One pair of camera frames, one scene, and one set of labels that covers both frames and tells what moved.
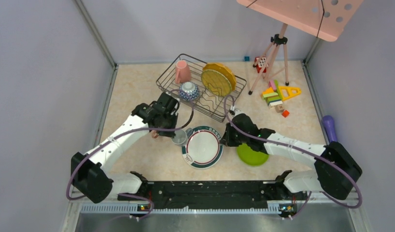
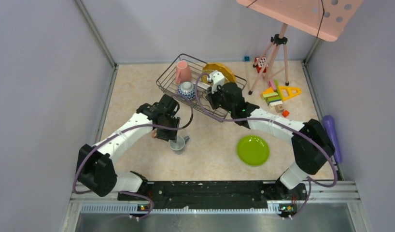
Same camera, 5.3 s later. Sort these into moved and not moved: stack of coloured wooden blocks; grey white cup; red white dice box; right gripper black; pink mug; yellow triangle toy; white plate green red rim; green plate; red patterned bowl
Moved: right gripper black; white plate green red rim; grey white cup
Not moved: yellow triangle toy; red patterned bowl; stack of coloured wooden blocks; pink mug; red white dice box; green plate
